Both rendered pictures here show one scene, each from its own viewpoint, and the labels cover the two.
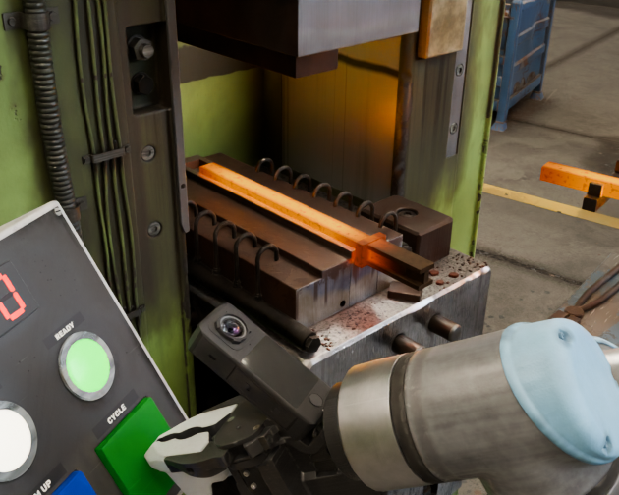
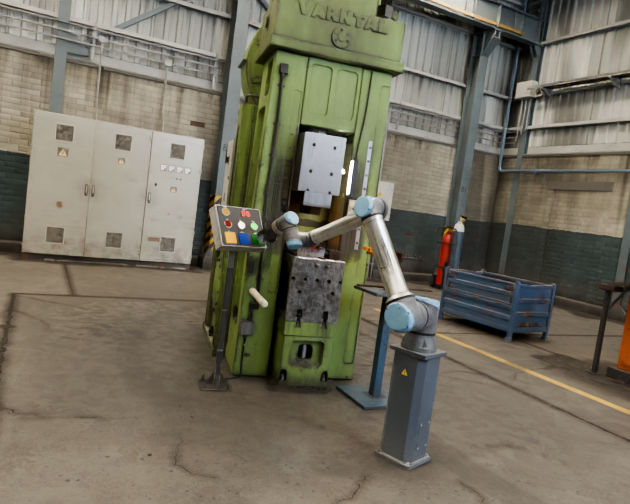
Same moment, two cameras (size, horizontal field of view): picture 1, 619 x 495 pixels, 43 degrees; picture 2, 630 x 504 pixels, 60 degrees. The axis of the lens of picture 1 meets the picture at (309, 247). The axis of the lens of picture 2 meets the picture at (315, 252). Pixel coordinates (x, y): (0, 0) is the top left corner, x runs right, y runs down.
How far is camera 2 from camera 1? 3.03 m
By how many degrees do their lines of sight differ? 34
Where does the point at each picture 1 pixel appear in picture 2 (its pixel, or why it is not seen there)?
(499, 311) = not seen: hidden behind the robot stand
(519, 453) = (283, 221)
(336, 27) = (311, 202)
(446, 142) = (354, 245)
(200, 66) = (310, 224)
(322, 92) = not seen: hidden behind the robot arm
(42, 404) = (247, 225)
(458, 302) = (334, 265)
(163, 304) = (277, 249)
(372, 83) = not seen: hidden behind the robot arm
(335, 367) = (299, 261)
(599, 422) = (289, 217)
